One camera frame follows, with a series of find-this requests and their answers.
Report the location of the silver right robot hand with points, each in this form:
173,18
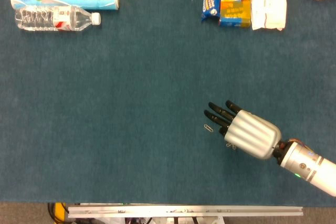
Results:
252,134

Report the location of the paperclip bottom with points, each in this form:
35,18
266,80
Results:
231,145

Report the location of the paperclip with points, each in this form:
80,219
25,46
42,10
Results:
208,128
231,145

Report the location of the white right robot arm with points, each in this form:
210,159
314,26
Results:
309,166

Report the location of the yellow and blue carton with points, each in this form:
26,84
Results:
233,14

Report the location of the white wet wipes pack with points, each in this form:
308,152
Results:
267,3

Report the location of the teal felt table cloth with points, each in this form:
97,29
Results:
131,77

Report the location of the blue cookie pack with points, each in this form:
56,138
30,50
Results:
210,3

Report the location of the yellow plastic part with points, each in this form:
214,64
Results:
60,209

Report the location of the clear plastic water bottle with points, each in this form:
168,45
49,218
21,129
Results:
39,19

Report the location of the aluminium profile rail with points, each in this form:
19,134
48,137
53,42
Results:
183,211

